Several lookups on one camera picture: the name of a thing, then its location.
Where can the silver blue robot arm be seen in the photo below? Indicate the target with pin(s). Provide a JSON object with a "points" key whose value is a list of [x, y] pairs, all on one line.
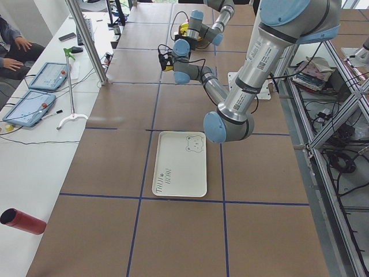
{"points": [[213, 34], [279, 25]]}

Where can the brown wicker basket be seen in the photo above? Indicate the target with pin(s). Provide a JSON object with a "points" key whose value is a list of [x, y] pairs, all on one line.
{"points": [[201, 43]]}

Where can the white rectangular tray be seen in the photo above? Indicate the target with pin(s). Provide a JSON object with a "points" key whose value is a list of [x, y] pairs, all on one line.
{"points": [[180, 166]]}

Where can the black marker pen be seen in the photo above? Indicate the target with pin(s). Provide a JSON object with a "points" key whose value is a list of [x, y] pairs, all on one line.
{"points": [[52, 114]]}

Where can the metal cup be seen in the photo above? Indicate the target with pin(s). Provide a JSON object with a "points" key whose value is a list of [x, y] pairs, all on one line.
{"points": [[116, 29]]}

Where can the black computer mouse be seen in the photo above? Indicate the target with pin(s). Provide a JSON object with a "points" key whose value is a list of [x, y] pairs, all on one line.
{"points": [[76, 49]]}

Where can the stack of cloths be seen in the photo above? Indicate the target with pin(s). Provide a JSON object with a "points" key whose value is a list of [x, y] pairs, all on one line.
{"points": [[313, 73]]}

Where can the far blue teach pendant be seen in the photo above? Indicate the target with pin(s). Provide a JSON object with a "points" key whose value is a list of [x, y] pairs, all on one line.
{"points": [[50, 77]]}

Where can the blue teach pendant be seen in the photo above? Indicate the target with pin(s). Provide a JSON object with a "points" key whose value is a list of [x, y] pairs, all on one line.
{"points": [[50, 77], [30, 109]]}

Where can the black smartphone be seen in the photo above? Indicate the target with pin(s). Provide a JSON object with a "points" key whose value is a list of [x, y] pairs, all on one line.
{"points": [[67, 37]]}

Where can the near blue teach pendant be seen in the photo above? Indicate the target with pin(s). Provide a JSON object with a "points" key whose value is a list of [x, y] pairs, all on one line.
{"points": [[30, 109]]}

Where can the seated person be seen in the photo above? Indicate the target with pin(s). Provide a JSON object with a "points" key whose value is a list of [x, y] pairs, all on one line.
{"points": [[21, 51]]}

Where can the red cylinder bottle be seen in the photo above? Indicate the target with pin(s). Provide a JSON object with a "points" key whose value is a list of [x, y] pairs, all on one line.
{"points": [[22, 221]]}

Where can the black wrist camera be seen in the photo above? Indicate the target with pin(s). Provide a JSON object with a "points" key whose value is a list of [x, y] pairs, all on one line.
{"points": [[180, 35], [165, 59]]}

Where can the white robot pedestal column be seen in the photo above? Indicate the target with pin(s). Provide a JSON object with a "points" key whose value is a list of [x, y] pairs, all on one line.
{"points": [[265, 91]]}

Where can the white grabber stick green handle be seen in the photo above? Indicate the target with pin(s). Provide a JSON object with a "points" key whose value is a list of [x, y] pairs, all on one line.
{"points": [[73, 116]]}

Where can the aluminium frame post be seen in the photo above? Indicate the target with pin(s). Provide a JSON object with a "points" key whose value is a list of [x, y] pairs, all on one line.
{"points": [[88, 42]]}

